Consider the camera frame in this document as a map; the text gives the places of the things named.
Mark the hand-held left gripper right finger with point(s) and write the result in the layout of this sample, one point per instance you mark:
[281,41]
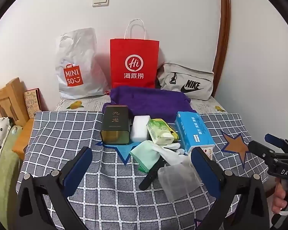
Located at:
[206,170]

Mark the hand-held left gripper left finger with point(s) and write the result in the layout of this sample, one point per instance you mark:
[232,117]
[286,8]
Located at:
[78,167]

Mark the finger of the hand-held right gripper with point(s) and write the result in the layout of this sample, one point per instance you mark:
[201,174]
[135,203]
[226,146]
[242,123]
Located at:
[262,151]
[280,143]

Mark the white glove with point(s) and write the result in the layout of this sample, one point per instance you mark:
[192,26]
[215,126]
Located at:
[168,153]

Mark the light green tissue pack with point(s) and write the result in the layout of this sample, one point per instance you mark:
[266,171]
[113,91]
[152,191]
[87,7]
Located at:
[158,129]

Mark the mint green cloth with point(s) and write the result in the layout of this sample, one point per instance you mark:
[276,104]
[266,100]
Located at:
[144,153]

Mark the white sponge block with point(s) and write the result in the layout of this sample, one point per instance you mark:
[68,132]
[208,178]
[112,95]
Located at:
[140,129]

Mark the person's right hand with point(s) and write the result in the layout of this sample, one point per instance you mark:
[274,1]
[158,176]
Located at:
[279,196]

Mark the clear plastic bag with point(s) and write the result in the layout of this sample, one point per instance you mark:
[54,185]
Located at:
[177,179]

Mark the grey checked star blanket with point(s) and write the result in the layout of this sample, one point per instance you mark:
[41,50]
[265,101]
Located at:
[62,136]

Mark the blue tissue pack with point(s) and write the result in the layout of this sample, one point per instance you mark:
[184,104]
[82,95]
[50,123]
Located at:
[192,129]

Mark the dark tea tin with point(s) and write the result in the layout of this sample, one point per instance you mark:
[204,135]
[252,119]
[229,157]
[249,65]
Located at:
[115,119]

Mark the green blanket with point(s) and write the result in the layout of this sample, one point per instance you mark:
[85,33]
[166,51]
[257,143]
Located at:
[7,179]

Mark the patterned brown box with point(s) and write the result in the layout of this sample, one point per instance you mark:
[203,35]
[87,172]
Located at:
[32,103]

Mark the white floral pillow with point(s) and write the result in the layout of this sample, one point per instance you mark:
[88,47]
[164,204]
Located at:
[0,134]

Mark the purple cloth bag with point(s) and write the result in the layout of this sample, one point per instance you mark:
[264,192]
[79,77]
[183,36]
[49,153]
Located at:
[153,100]

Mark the grey pouch bag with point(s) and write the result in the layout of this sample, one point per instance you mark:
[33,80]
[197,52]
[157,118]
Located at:
[189,76]

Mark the wooden bed headboard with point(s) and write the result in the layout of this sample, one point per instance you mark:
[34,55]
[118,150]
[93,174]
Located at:
[7,95]

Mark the white plastic shopping bag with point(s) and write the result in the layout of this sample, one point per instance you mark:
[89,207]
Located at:
[79,52]

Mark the red paper bag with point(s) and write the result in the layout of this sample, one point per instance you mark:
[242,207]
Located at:
[134,50]

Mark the brown wooden door frame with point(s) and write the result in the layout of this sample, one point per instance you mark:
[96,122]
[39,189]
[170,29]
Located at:
[224,28]

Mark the white light switch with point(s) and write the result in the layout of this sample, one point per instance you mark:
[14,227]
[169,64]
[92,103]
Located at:
[100,0]

